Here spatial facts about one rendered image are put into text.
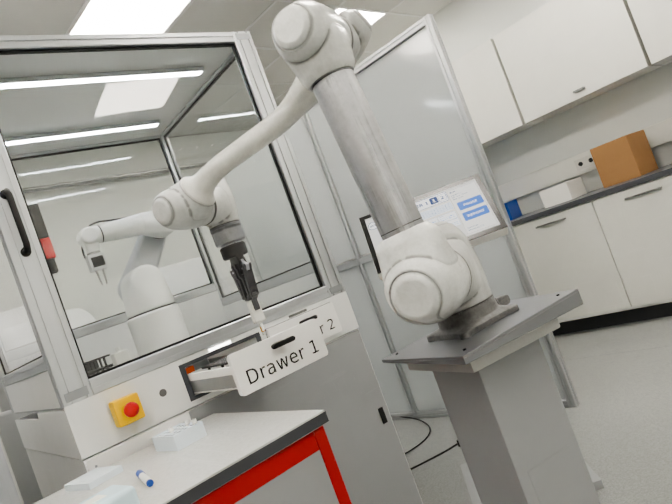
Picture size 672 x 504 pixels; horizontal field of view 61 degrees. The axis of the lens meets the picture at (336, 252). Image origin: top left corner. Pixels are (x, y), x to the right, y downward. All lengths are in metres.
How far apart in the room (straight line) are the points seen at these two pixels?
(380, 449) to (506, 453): 0.82
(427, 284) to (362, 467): 1.10
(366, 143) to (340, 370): 1.04
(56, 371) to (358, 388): 1.01
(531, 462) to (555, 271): 2.93
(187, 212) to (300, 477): 0.69
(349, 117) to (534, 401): 0.79
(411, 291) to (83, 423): 0.97
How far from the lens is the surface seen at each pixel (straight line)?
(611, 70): 4.38
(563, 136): 4.88
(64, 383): 1.70
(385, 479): 2.19
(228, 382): 1.57
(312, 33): 1.25
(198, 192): 1.49
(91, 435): 1.71
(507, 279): 2.99
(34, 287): 1.71
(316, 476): 1.30
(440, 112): 3.02
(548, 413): 1.50
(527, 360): 1.45
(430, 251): 1.19
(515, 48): 4.63
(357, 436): 2.11
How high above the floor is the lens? 1.05
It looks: 1 degrees up
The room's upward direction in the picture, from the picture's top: 20 degrees counter-clockwise
